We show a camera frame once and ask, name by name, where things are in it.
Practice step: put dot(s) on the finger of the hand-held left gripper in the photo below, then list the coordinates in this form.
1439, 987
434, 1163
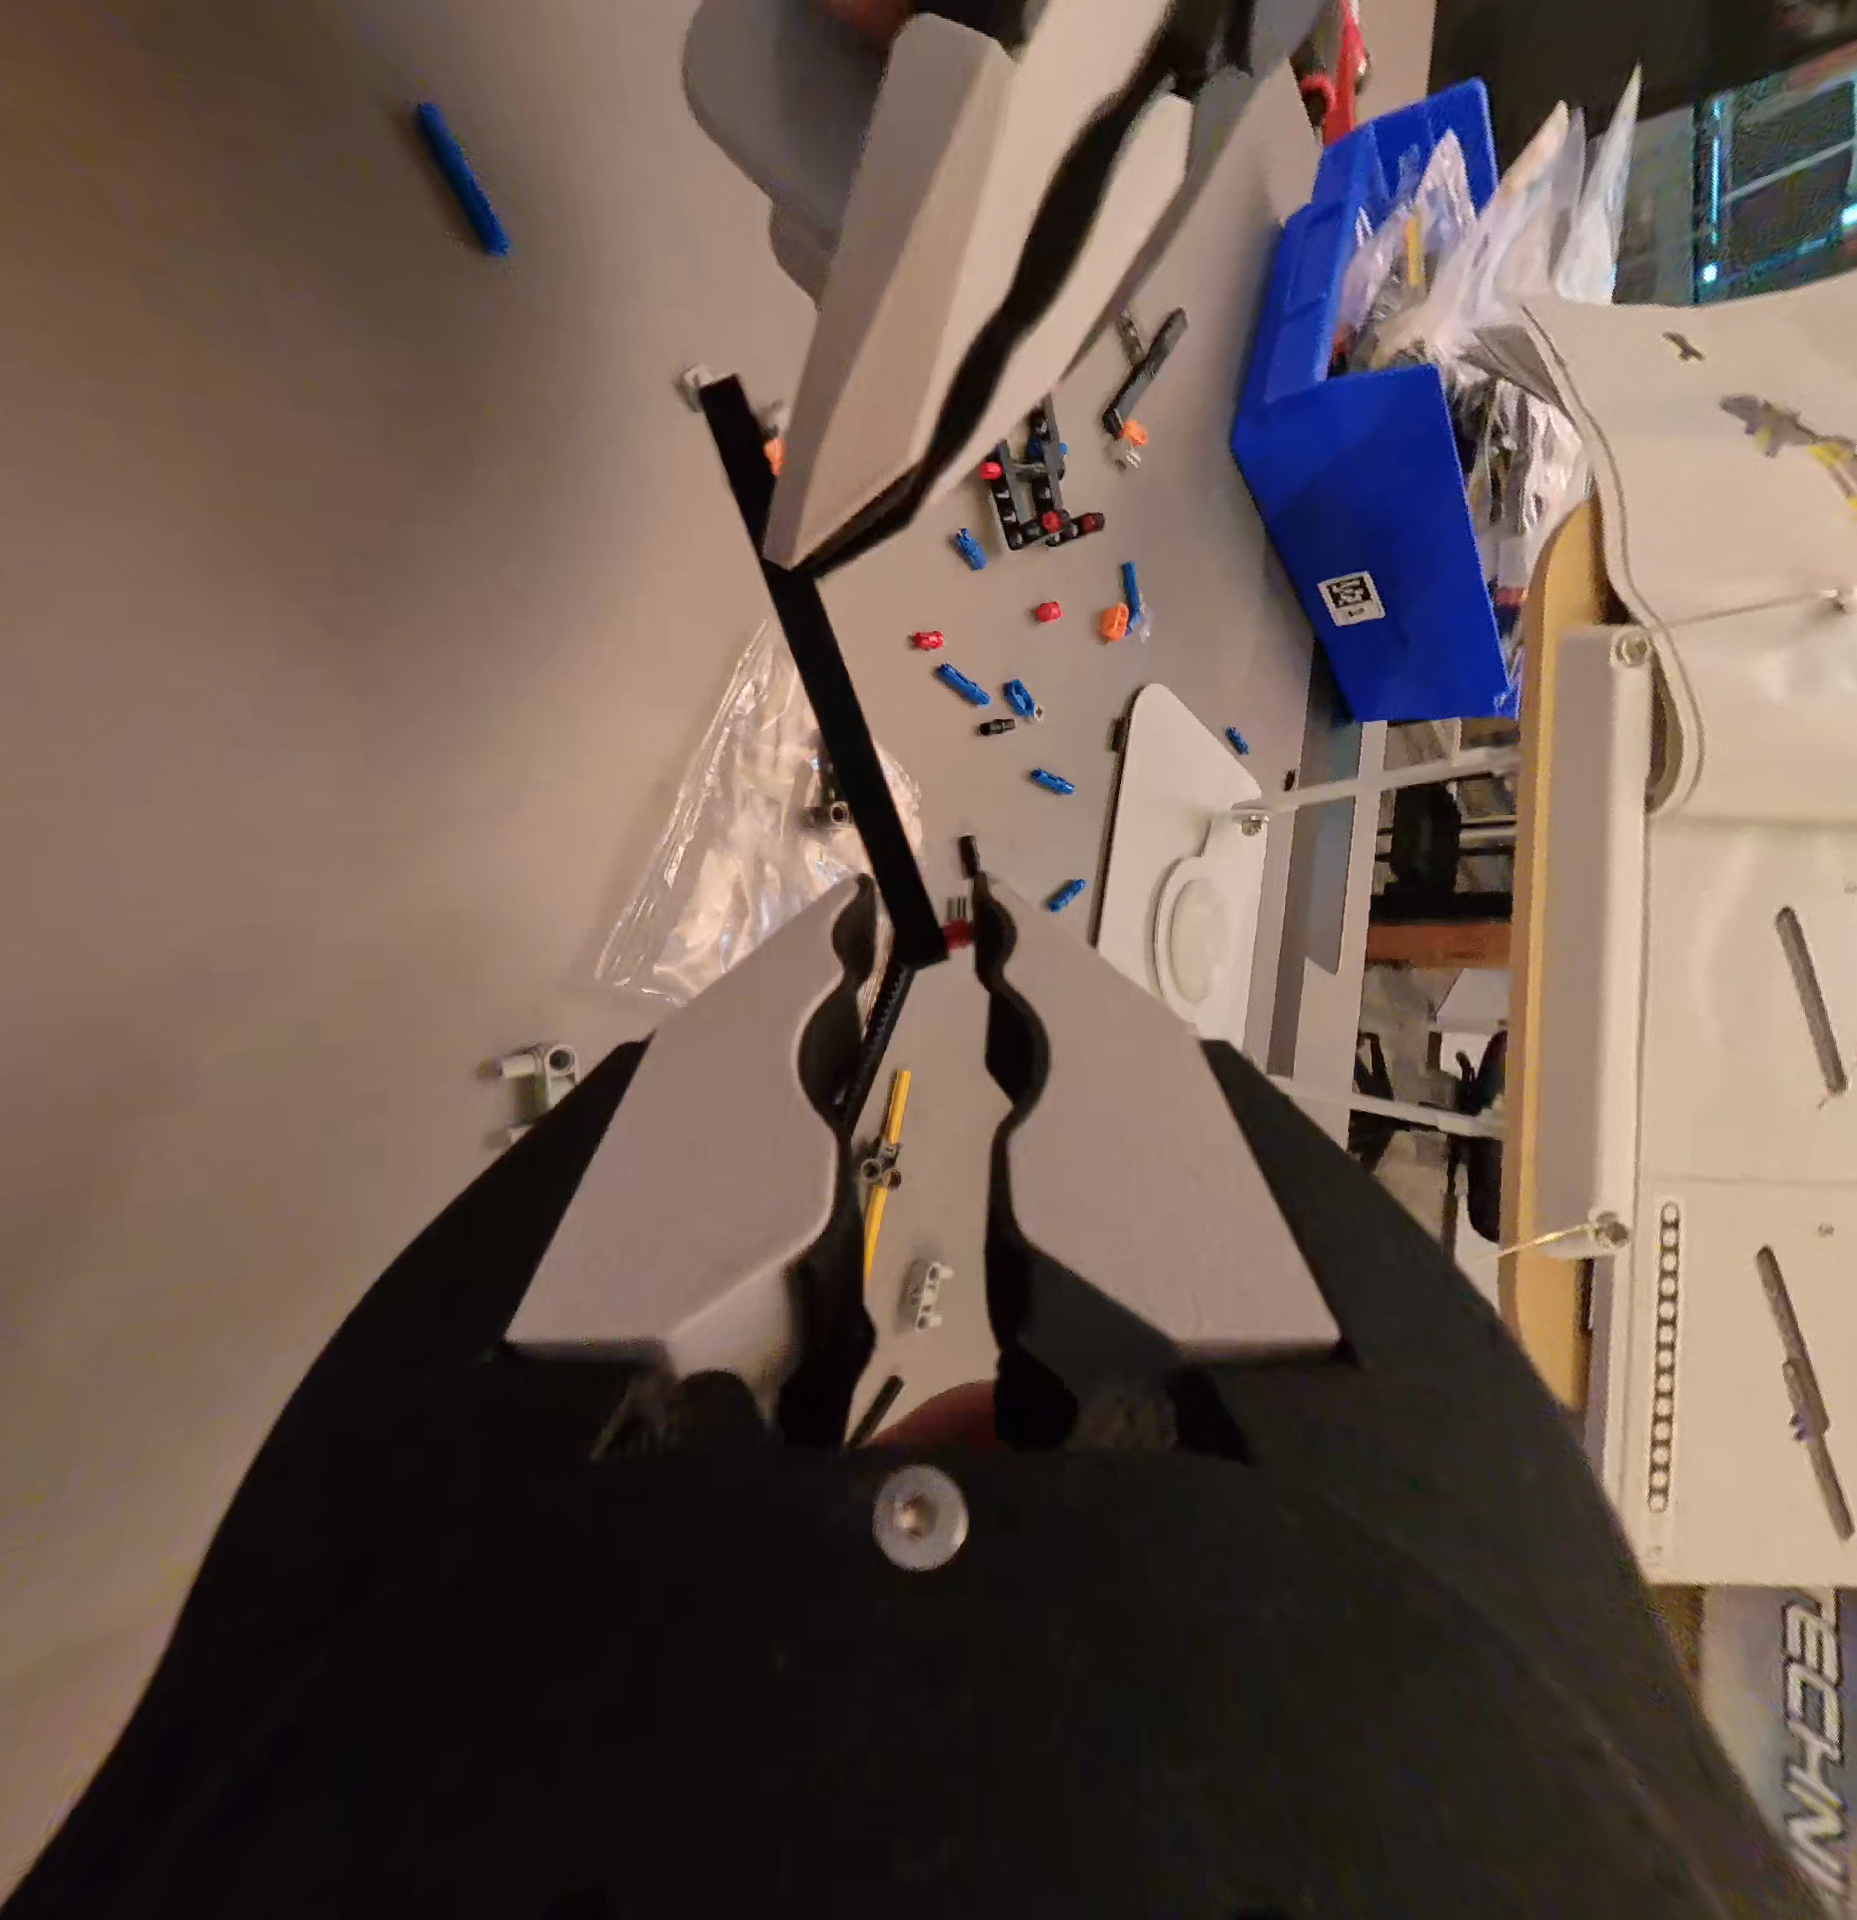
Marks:
898, 301
1129, 226

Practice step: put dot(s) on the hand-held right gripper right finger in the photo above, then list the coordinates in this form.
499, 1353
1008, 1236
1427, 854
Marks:
1167, 1200

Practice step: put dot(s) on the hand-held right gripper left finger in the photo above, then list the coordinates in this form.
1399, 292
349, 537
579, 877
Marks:
673, 1200

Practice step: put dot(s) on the long black lego beam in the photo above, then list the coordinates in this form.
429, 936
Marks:
820, 661

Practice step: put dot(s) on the dark grey lego axle connector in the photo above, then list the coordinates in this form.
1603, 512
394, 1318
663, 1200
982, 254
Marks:
883, 1167

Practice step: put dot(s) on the orange grey lego connector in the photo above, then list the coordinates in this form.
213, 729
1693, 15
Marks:
1129, 444

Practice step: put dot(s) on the lego vehicle assembly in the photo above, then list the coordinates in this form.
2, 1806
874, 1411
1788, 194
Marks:
1041, 490

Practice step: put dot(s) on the yellow lego axle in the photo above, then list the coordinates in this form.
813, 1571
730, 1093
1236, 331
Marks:
898, 1111

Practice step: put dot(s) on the red black lego part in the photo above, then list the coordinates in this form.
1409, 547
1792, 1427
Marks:
1333, 60

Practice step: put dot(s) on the pile of clear lego bags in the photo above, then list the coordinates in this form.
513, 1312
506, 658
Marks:
1483, 226

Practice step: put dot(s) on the blue lego connector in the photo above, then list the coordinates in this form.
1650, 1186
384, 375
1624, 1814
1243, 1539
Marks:
1021, 700

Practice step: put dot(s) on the white oval dish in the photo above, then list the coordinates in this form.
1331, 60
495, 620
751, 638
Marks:
1201, 937

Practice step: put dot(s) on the clear plastic bag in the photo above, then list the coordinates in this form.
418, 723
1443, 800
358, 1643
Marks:
718, 900

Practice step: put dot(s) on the blue storage bin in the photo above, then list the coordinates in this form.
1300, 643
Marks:
1363, 495

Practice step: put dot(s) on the white flat board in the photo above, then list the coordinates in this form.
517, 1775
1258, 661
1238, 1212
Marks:
1167, 782

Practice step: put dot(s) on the wooden board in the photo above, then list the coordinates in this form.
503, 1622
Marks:
1543, 900

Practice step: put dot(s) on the instruction booklet on stand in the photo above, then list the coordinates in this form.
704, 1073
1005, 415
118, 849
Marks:
1738, 900

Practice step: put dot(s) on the printed cardboard box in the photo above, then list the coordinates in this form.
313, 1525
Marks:
1798, 1755

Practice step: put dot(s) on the white table frame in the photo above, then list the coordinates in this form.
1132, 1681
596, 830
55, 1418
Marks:
1317, 840

